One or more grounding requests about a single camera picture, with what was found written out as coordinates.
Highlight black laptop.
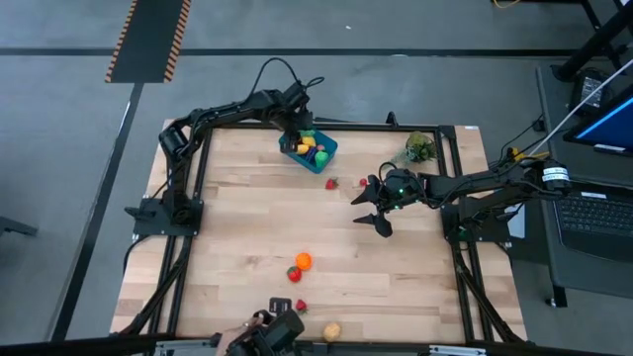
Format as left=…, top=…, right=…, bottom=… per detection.
left=553, top=185, right=633, bottom=264

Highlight grey chair leg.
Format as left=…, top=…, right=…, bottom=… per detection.
left=0, top=215, right=40, bottom=238

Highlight silver bracket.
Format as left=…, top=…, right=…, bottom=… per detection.
left=151, top=339, right=222, bottom=356
left=427, top=344, right=489, bottom=356

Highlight tan toy potato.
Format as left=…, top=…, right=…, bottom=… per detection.
left=322, top=320, right=343, bottom=343

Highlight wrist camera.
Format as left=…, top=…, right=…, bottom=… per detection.
left=281, top=81, right=311, bottom=108
left=384, top=167, right=424, bottom=202

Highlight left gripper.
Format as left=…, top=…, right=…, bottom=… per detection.
left=274, top=101, right=315, bottom=154

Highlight yellow plug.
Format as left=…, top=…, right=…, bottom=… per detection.
left=508, top=146, right=551, bottom=165

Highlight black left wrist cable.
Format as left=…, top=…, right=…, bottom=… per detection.
left=249, top=56, right=326, bottom=100

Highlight blue plastic tupperware container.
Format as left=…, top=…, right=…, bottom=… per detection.
left=278, top=127, right=339, bottom=175

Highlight black aluminium table frame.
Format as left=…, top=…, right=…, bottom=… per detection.
left=111, top=111, right=529, bottom=347

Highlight black power adapter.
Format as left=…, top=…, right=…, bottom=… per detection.
left=569, top=67, right=613, bottom=114

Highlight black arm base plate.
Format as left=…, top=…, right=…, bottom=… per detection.
left=439, top=202, right=513, bottom=244
left=124, top=196, right=205, bottom=237

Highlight white paper sheet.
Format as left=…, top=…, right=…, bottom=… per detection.
left=507, top=212, right=527, bottom=240

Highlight black mat orange striped edges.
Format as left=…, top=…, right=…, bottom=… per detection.
left=104, top=0, right=193, bottom=84

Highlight black overhead crossbeam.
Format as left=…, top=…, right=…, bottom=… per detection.
left=0, top=333, right=633, bottom=356

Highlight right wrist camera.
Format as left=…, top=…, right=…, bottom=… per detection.
left=384, top=167, right=424, bottom=202

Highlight potted artificial green plant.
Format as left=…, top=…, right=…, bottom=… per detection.
left=395, top=131, right=439, bottom=165

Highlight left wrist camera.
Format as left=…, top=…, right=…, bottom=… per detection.
left=281, top=81, right=311, bottom=108

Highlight person's hand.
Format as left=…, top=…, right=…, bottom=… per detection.
left=216, top=315, right=266, bottom=356

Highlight monitor with blue screen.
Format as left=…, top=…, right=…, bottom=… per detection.
left=563, top=84, right=633, bottom=158

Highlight white rod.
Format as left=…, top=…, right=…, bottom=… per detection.
left=513, top=62, right=633, bottom=173

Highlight black stand leg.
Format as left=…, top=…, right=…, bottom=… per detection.
left=551, top=0, right=633, bottom=83

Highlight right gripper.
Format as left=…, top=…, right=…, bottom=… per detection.
left=350, top=175, right=397, bottom=239

